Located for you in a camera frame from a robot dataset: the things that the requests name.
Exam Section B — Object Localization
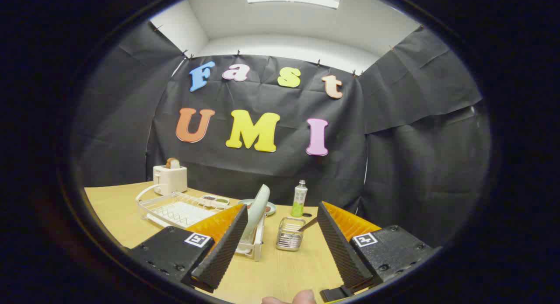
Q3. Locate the white power cord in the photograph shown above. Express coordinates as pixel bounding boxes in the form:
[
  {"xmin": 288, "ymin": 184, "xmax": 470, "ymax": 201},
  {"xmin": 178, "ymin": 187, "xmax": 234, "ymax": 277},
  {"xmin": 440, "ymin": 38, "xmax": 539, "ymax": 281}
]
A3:
[{"xmin": 136, "ymin": 184, "xmax": 158, "ymax": 202}]

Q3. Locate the white toaster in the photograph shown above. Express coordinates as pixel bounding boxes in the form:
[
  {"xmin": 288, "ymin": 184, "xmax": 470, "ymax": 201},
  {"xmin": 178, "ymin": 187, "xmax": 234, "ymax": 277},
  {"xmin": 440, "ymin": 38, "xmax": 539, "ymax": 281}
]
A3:
[{"xmin": 153, "ymin": 165, "xmax": 188, "ymax": 196}]

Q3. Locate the white compartment seasoning tray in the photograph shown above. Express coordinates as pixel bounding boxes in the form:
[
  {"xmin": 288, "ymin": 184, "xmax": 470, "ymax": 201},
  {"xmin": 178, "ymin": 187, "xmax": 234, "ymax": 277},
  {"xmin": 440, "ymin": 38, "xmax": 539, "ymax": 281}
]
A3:
[{"xmin": 199, "ymin": 195, "xmax": 230, "ymax": 208}]

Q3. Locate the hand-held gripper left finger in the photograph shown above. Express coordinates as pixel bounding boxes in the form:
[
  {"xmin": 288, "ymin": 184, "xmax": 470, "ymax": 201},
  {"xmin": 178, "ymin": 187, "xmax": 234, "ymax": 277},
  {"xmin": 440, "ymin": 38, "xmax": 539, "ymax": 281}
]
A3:
[{"xmin": 127, "ymin": 203, "xmax": 249, "ymax": 293}]

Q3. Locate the green drink bottle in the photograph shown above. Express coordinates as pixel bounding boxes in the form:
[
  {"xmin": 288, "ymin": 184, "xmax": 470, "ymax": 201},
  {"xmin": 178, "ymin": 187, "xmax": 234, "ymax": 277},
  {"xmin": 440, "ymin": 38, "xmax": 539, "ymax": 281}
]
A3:
[{"xmin": 291, "ymin": 180, "xmax": 308, "ymax": 218}]

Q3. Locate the pale green plate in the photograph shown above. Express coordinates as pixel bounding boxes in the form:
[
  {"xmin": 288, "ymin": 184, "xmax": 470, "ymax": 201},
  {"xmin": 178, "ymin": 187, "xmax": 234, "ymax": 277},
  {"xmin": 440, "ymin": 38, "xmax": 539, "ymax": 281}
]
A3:
[
  {"xmin": 238, "ymin": 199, "xmax": 277, "ymax": 216},
  {"xmin": 240, "ymin": 184, "xmax": 271, "ymax": 245}
]

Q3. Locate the white wire dish rack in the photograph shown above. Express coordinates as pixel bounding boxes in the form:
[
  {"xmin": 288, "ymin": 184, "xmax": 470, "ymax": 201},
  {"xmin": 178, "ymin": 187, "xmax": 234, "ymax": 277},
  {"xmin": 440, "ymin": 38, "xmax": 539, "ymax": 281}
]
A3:
[{"xmin": 136, "ymin": 191, "xmax": 266, "ymax": 262}]

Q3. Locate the metal wire basket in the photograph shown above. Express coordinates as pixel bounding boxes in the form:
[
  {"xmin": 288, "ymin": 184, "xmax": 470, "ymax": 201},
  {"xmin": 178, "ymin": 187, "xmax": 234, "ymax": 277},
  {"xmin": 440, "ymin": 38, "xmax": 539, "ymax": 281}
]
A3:
[{"xmin": 276, "ymin": 217, "xmax": 306, "ymax": 252}]

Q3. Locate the wooden handled metal spoon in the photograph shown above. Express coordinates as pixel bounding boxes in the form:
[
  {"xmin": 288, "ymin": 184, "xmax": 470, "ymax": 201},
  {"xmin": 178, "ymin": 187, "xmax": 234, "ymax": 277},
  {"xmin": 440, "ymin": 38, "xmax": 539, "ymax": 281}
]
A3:
[{"xmin": 282, "ymin": 217, "xmax": 319, "ymax": 241}]

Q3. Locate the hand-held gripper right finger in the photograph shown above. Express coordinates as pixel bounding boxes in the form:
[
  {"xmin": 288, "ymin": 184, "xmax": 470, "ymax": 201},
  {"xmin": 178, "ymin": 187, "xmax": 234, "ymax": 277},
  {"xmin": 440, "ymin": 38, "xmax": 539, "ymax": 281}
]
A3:
[{"xmin": 317, "ymin": 202, "xmax": 441, "ymax": 303}]

